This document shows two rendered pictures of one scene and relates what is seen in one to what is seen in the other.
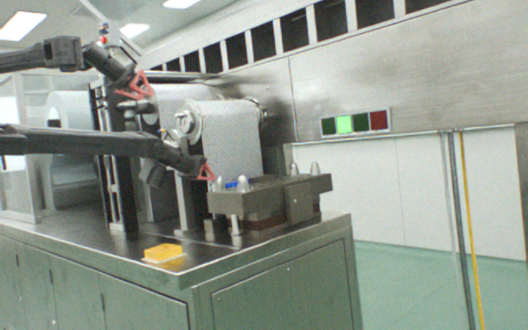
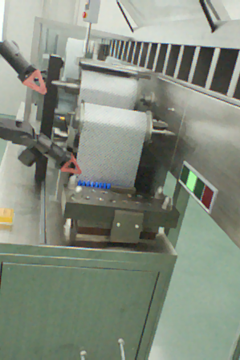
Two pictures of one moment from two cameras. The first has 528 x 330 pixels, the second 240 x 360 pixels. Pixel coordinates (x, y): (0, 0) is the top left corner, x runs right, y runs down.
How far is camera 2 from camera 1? 72 cm
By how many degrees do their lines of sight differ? 32
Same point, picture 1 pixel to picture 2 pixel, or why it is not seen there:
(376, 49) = (232, 128)
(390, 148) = not seen: outside the picture
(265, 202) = (89, 214)
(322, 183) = (164, 218)
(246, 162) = (118, 169)
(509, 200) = not seen: outside the picture
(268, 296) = (56, 283)
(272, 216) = (95, 227)
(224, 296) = (14, 268)
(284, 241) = (85, 252)
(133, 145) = (3, 132)
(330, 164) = not seen: outside the picture
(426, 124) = (229, 228)
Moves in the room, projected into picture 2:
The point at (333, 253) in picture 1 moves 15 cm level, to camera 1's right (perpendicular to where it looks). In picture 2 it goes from (140, 279) to (180, 300)
